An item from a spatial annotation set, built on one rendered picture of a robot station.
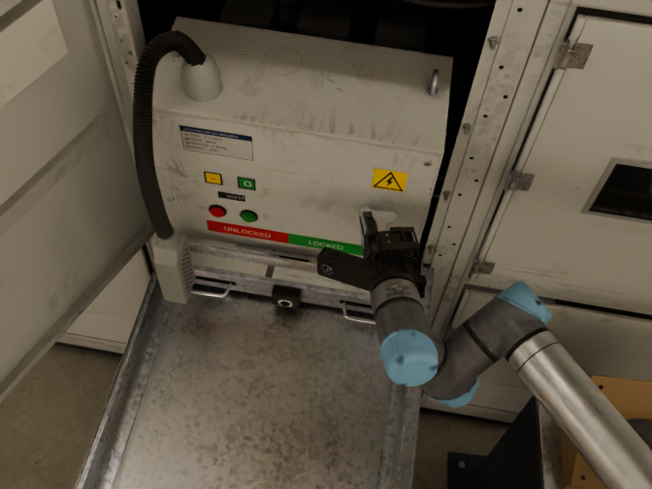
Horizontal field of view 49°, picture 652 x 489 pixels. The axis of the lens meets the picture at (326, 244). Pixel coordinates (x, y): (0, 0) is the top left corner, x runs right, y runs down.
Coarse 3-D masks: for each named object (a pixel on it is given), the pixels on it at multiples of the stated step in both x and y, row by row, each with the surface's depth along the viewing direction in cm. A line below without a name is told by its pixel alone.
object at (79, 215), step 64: (0, 0) 97; (64, 0) 111; (0, 64) 102; (64, 64) 118; (0, 128) 112; (64, 128) 125; (0, 192) 118; (64, 192) 134; (128, 192) 153; (0, 256) 126; (64, 256) 143; (128, 256) 160; (0, 320) 134; (64, 320) 152; (0, 384) 144
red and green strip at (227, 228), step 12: (216, 228) 139; (228, 228) 138; (240, 228) 137; (252, 228) 136; (276, 240) 138; (288, 240) 138; (300, 240) 137; (312, 240) 136; (324, 240) 136; (348, 252) 138; (360, 252) 137
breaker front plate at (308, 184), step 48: (288, 144) 115; (336, 144) 113; (192, 192) 130; (240, 192) 128; (288, 192) 125; (336, 192) 123; (384, 192) 121; (192, 240) 144; (240, 240) 141; (336, 240) 135; (336, 288) 150
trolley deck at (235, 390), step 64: (192, 320) 153; (256, 320) 154; (320, 320) 155; (192, 384) 145; (256, 384) 146; (320, 384) 146; (384, 384) 147; (128, 448) 137; (192, 448) 138; (256, 448) 138; (320, 448) 139
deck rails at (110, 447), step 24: (144, 312) 146; (168, 312) 154; (144, 336) 148; (144, 360) 147; (120, 384) 138; (144, 384) 144; (120, 408) 141; (120, 432) 139; (384, 432) 141; (96, 456) 131; (120, 456) 136; (384, 456) 138; (96, 480) 133; (384, 480) 136
